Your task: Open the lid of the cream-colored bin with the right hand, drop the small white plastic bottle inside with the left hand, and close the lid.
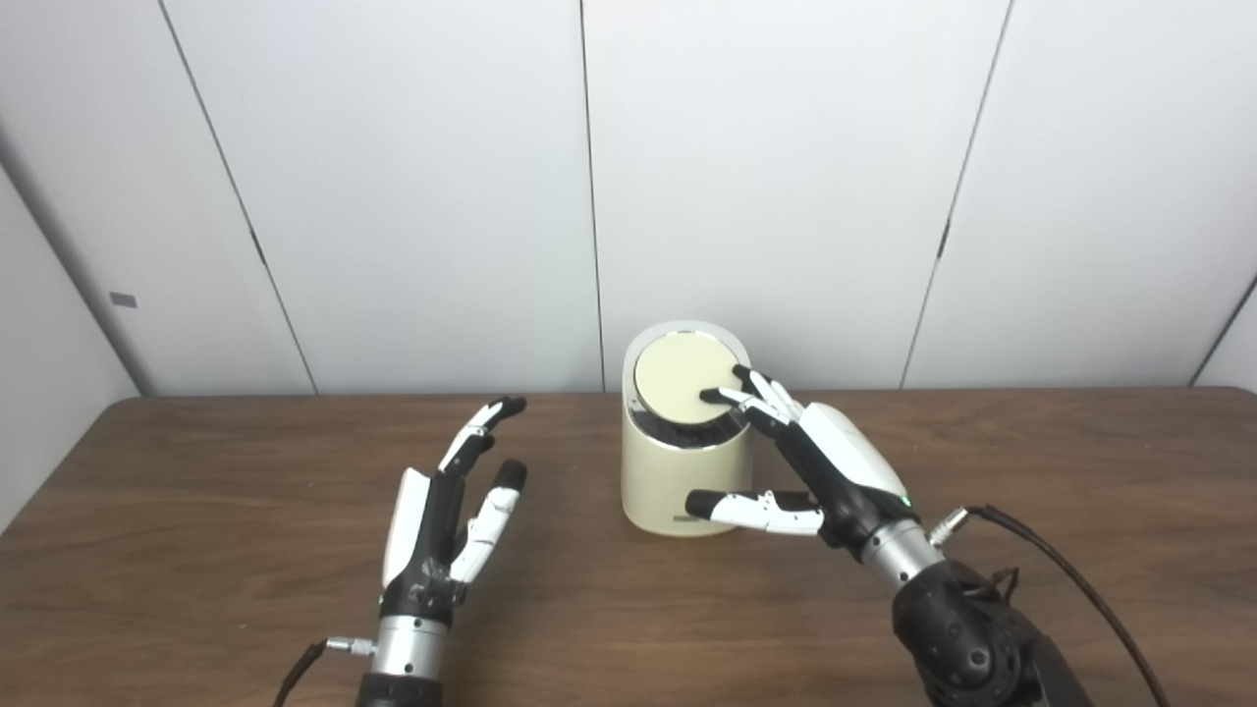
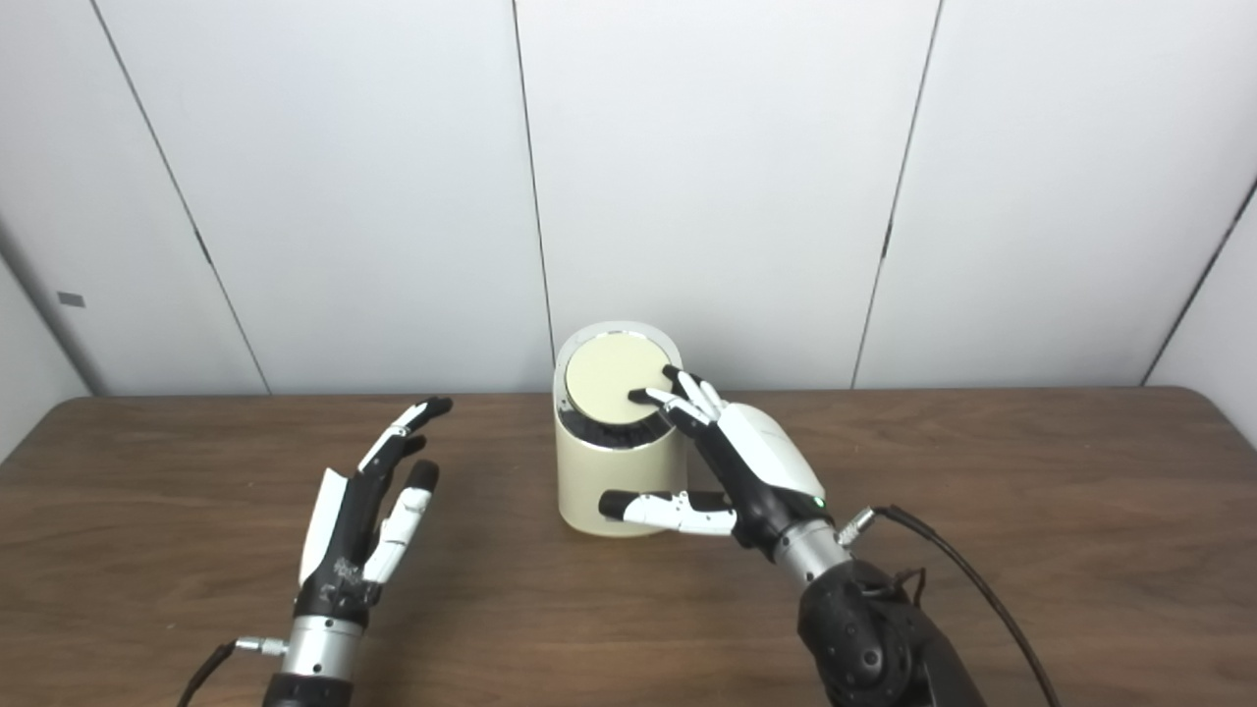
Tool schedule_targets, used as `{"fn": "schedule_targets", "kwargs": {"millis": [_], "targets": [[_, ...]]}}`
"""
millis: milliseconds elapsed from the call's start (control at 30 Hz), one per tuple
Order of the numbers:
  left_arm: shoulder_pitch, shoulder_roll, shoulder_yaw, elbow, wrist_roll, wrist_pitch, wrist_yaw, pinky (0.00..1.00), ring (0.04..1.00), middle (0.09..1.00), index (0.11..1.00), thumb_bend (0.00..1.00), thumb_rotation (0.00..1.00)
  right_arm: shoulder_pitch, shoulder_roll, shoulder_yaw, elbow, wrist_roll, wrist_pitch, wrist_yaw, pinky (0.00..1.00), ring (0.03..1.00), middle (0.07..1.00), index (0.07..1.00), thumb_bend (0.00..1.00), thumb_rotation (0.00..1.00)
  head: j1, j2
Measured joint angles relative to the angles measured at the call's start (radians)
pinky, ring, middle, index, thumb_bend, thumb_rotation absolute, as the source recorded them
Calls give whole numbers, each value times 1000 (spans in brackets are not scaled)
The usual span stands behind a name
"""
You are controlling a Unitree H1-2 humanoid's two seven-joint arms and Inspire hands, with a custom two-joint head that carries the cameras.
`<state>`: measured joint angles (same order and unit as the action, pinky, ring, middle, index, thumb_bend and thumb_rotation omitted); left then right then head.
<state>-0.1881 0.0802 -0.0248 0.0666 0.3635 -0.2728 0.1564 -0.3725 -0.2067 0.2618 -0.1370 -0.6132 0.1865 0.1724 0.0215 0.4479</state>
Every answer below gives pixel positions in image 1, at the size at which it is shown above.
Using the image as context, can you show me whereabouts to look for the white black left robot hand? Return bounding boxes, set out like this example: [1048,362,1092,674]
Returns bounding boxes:
[379,396,528,629]

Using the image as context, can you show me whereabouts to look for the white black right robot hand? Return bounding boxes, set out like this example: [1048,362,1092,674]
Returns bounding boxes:
[684,365,916,561]

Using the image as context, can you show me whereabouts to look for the cream-colored cylindrical bin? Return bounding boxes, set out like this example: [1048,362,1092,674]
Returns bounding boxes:
[621,320,755,538]

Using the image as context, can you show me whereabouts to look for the round cream bin lid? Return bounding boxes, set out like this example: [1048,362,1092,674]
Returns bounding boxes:
[633,332,744,425]

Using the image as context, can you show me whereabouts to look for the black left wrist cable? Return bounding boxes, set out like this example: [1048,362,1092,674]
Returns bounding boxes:
[272,636,379,707]

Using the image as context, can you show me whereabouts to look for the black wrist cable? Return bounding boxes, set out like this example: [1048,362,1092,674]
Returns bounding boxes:
[272,636,379,707]
[928,505,1170,707]

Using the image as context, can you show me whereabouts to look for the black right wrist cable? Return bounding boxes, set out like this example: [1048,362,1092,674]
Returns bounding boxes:
[928,505,1170,707]

